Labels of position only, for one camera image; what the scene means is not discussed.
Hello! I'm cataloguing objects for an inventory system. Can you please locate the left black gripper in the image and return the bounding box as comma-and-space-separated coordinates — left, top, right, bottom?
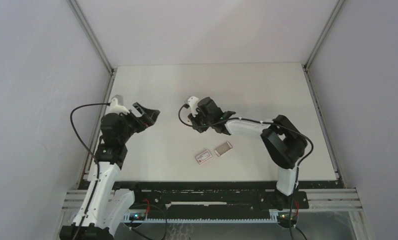
118, 103, 160, 144

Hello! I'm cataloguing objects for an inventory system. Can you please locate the red white staple box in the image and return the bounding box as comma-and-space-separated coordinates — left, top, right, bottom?
194, 149, 213, 165

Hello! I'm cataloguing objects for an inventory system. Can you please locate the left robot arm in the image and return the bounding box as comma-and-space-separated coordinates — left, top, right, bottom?
59, 98, 160, 240

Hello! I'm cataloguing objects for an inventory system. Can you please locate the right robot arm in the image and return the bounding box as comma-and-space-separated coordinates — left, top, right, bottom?
181, 96, 314, 208

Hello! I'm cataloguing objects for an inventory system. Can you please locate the right black camera cable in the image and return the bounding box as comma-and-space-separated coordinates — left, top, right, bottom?
178, 104, 200, 128

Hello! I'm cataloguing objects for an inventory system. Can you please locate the black camera cable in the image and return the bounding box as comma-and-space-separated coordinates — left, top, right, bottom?
178, 104, 200, 128
69, 102, 112, 167

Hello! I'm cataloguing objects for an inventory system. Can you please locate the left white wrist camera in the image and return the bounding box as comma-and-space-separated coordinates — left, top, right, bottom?
106, 94, 129, 115

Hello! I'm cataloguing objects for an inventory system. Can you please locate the left black camera cable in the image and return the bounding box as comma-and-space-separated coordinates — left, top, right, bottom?
69, 102, 112, 167

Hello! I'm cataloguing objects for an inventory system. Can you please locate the left aluminium frame post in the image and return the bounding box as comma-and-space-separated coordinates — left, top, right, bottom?
66, 0, 114, 75

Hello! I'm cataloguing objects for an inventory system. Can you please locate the aluminium frame post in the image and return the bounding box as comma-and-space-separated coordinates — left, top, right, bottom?
303, 0, 348, 72
66, 0, 114, 75

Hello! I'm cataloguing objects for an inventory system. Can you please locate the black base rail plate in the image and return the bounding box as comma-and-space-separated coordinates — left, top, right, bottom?
78, 180, 346, 221

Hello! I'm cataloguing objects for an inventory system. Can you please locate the right aluminium frame post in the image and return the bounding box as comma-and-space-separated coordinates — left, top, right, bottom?
303, 0, 348, 72

